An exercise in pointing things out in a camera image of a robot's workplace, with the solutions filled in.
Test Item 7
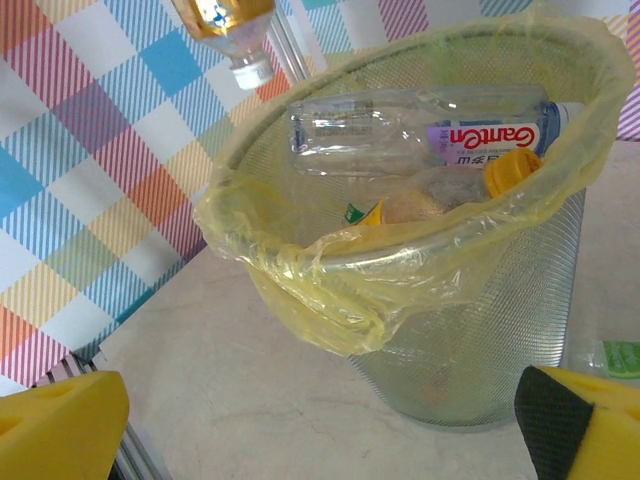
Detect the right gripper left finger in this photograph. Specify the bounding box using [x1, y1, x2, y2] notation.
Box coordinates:
[0, 369, 132, 480]

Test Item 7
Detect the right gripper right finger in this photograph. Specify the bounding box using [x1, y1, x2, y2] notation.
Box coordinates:
[513, 363, 640, 480]

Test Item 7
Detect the silver mesh waste bin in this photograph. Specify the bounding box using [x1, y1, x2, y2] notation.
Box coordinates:
[209, 19, 587, 434]

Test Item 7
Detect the aluminium corner post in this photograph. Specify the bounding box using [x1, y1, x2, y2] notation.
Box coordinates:
[267, 0, 309, 84]

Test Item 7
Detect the yellow plastic bin liner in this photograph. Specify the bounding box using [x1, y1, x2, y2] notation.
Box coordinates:
[192, 0, 640, 359]

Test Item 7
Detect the clear bottle green label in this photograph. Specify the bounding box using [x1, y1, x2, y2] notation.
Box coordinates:
[569, 339, 640, 382]

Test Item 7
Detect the clear bottle purple label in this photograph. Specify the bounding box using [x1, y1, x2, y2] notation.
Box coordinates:
[287, 84, 586, 179]

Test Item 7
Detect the red gold label bottle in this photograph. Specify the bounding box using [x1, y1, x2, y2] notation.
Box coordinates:
[172, 0, 279, 92]

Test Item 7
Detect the yellow orange juice bottle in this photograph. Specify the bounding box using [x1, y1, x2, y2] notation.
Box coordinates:
[342, 148, 546, 229]

